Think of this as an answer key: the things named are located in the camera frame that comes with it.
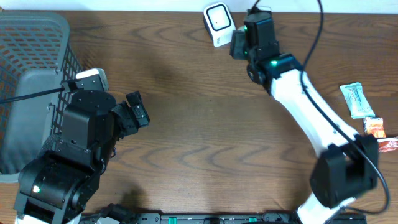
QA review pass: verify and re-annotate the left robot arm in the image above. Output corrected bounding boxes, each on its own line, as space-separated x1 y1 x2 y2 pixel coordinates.
14 88 150 223

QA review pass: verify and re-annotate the white barcode scanner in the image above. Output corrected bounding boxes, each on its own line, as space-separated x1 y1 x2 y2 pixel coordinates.
203 2 236 47

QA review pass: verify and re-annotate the grey plastic mesh basket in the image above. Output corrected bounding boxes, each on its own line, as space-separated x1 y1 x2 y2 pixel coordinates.
1 12 81 184

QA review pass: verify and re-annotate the light blue wipes pack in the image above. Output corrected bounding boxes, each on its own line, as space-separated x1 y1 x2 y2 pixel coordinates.
340 82 375 119

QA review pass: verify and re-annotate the red Top snack bar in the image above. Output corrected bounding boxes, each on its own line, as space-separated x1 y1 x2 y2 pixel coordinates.
377 137 398 152

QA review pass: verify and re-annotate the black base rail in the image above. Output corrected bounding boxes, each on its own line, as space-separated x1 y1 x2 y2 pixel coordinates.
79 203 368 224

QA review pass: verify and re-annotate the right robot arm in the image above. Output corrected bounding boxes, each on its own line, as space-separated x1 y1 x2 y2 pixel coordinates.
230 7 379 223

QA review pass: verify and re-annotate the small orange carton box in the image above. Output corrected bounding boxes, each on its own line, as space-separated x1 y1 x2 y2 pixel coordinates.
363 117 386 138

